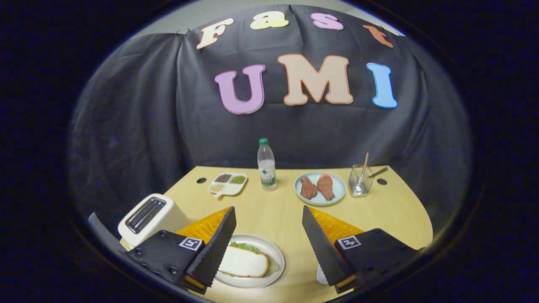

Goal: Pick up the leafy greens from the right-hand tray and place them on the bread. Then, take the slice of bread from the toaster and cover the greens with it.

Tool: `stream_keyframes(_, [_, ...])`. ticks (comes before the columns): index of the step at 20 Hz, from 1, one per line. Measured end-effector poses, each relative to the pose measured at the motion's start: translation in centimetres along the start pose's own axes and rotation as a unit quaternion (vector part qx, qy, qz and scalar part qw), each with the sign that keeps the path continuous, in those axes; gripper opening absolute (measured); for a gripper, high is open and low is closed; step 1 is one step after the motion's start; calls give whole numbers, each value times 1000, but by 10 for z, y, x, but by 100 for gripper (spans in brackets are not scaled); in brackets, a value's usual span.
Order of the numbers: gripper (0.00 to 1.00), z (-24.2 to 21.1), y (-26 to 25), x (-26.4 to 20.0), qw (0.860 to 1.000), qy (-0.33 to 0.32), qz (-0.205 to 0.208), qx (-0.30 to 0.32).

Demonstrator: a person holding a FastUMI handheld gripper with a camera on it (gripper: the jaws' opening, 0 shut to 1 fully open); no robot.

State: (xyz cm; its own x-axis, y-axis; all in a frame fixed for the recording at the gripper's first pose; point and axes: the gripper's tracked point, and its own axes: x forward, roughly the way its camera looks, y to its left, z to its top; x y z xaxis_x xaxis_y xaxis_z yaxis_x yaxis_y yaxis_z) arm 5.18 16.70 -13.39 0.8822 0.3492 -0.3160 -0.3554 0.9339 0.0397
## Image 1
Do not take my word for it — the white divided condiment dish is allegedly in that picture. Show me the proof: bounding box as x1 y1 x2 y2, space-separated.
208 172 248 198

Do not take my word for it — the clear glass utensil holder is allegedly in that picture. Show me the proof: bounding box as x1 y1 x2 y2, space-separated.
348 165 374 197

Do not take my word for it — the white bread slice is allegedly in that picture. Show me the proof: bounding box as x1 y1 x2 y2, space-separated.
218 246 270 278

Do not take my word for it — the white round plate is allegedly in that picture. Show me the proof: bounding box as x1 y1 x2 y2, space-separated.
213 234 286 289

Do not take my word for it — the green lettuce leaf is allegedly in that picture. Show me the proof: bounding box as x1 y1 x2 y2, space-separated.
227 242 280 276

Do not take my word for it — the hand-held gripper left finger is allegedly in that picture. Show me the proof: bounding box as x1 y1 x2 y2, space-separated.
126 206 237 295

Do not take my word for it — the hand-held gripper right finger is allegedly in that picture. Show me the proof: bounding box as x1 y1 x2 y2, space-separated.
302 205 422 294

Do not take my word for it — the white toaster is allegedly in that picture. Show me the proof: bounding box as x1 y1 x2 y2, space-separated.
117 194 192 249

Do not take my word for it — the clear green-capped water bottle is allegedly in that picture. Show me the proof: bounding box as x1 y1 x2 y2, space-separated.
257 138 277 191

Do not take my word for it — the reddish brown meat piece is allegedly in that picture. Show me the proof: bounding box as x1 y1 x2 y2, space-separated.
317 174 336 201

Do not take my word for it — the dark brown meat piece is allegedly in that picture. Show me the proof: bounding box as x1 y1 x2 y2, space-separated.
300 177 318 200

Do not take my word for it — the upright metal utensil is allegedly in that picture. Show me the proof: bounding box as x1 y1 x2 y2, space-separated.
360 152 370 192

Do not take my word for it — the light blue round plate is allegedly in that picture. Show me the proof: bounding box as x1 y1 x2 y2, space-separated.
294 172 347 207

